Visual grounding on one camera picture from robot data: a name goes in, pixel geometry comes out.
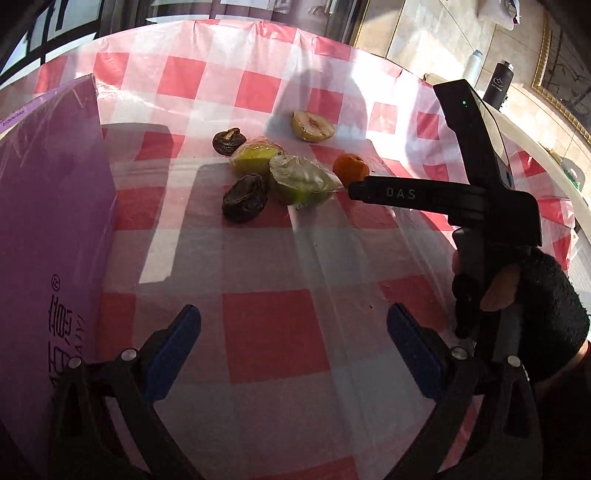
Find yellow green fruit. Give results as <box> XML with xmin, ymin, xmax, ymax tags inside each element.
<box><xmin>229</xmin><ymin>139</ymin><xmax>284</xmax><ymax>178</ymax></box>

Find purple cardboard box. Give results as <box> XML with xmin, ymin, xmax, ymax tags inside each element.
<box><xmin>1</xmin><ymin>75</ymin><xmax>116</xmax><ymax>463</ymax></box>

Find black gloved right hand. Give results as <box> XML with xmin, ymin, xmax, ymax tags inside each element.
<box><xmin>452</xmin><ymin>248</ymin><xmax>590</xmax><ymax>384</ymax></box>

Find black water bottle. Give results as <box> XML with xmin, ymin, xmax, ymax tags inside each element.
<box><xmin>483</xmin><ymin>61</ymin><xmax>514</xmax><ymax>110</ymax></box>

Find small dark dried fruit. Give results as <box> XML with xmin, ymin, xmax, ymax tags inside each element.
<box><xmin>211</xmin><ymin>127</ymin><xmax>246</xmax><ymax>156</ymax></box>

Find dark rotten fruit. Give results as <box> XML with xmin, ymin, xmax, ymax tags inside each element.
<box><xmin>221</xmin><ymin>174</ymin><xmax>270</xmax><ymax>223</ymax></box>

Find gold picture frame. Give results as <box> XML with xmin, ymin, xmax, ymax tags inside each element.
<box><xmin>532</xmin><ymin>10</ymin><xmax>590</xmax><ymax>144</ymax></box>

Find halved apple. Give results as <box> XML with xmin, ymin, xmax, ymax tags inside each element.
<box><xmin>291</xmin><ymin>111</ymin><xmax>335</xmax><ymax>143</ymax></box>

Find white water bottle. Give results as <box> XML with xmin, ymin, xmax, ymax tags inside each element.
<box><xmin>463</xmin><ymin>49</ymin><xmax>483</xmax><ymax>87</ymax></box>

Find small orange tangerine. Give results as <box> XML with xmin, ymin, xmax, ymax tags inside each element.
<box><xmin>332</xmin><ymin>153</ymin><xmax>370</xmax><ymax>188</ymax></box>

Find red white checkered tablecloth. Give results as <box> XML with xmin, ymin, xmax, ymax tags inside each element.
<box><xmin>0</xmin><ymin>18</ymin><xmax>578</xmax><ymax>480</ymax></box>

